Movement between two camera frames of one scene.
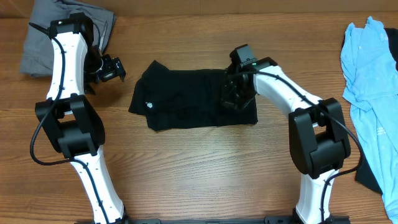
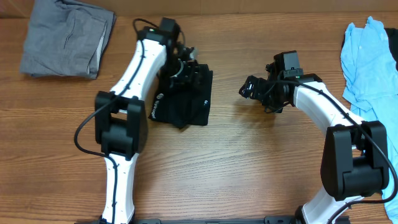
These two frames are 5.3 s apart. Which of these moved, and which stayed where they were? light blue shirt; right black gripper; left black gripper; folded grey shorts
Moved: right black gripper; left black gripper
Stayed: folded grey shorts; light blue shirt
